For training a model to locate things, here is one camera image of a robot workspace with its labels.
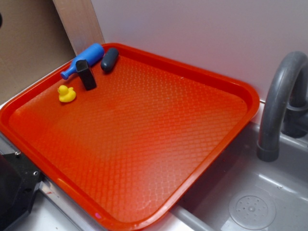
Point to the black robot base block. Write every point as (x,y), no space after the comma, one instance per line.
(19,183)

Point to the black rectangular box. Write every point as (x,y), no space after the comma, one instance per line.
(85,73)

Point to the red plastic serving tray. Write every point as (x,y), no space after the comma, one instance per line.
(129,149)

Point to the dark grey capsule toy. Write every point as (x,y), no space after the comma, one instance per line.
(109,60)

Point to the blue plastic toy bottle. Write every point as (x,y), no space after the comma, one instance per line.
(92,54)

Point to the yellow rubber duck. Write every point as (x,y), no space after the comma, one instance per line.
(66,94)

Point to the grey plastic sink basin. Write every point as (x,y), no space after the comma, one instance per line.
(239,192)

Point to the light wooden board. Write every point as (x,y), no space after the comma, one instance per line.
(80,23)

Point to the grey curved faucet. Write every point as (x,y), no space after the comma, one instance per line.
(286,106)

